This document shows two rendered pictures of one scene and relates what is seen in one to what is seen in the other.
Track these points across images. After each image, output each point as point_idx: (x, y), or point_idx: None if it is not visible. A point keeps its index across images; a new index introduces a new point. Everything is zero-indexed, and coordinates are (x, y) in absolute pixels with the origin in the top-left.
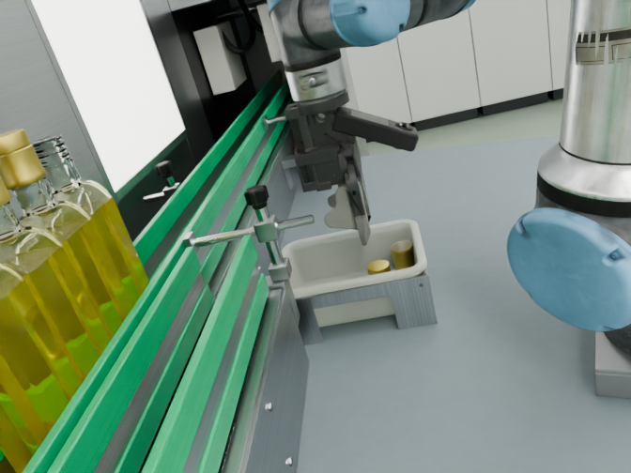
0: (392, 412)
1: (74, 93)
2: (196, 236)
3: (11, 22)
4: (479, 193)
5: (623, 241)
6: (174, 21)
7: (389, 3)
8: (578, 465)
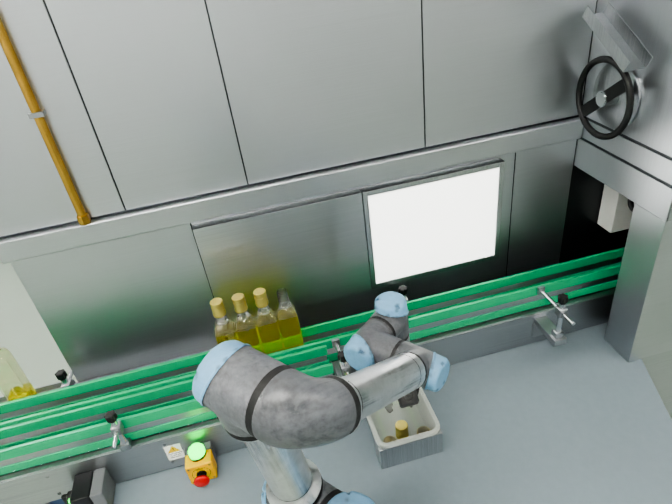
0: (317, 463)
1: (375, 239)
2: (348, 340)
3: (345, 214)
4: (558, 471)
5: (265, 493)
6: (574, 171)
7: (355, 360)
8: None
